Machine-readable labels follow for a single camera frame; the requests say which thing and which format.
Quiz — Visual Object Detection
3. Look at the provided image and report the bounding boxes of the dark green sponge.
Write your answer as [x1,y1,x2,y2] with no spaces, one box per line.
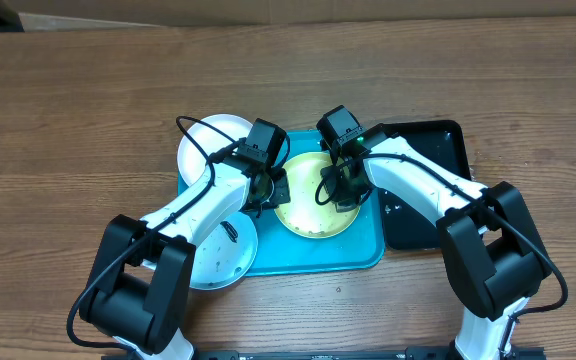
[335,197,359,213]

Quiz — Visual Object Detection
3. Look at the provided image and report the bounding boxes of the light blue plate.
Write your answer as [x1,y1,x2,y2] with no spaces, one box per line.
[190,213,258,291]

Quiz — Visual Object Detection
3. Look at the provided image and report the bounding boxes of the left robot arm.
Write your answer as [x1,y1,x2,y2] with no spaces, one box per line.
[66,119,290,359]

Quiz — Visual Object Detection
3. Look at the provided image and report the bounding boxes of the black plastic tray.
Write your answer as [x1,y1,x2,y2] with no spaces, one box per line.
[377,120,471,251]

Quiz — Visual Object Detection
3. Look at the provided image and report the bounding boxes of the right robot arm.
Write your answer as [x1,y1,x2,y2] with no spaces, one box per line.
[316,106,554,359]

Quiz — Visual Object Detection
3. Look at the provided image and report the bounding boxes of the white plate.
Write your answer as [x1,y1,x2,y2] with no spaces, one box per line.
[177,114,252,186]

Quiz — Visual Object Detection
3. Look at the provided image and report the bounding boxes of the teal plastic tray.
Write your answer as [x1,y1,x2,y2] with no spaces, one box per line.
[176,128,386,278]

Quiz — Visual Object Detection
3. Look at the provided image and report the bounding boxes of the yellow green plate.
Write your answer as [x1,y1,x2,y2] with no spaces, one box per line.
[275,152,359,238]

